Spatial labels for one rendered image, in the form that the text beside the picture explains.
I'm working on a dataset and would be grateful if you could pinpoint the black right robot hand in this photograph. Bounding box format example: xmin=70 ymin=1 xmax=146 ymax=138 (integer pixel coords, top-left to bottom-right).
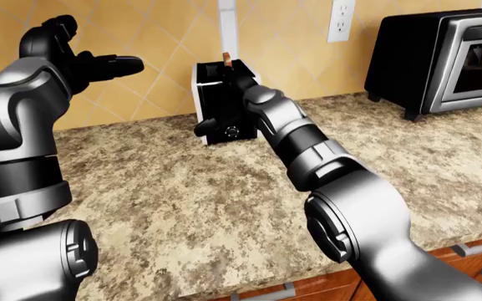
xmin=193 ymin=65 xmax=264 ymax=138

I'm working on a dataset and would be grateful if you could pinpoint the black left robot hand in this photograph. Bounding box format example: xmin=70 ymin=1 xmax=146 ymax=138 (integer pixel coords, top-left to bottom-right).
xmin=18 ymin=15 xmax=145 ymax=96

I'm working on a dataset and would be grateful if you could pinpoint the black white toaster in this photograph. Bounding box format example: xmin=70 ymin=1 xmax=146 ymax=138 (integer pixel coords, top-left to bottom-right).
xmin=190 ymin=58 xmax=263 ymax=146

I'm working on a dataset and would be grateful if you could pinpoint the black silver toaster oven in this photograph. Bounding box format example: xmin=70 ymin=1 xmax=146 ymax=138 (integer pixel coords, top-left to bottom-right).
xmin=363 ymin=5 xmax=482 ymax=123

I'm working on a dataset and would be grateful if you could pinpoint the white wall trim strip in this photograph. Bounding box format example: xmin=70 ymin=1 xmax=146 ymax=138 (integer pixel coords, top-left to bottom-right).
xmin=216 ymin=0 xmax=240 ymax=61

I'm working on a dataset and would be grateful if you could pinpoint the white wall outlet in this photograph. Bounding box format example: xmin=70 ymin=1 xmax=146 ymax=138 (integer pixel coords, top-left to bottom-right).
xmin=327 ymin=0 xmax=357 ymax=44

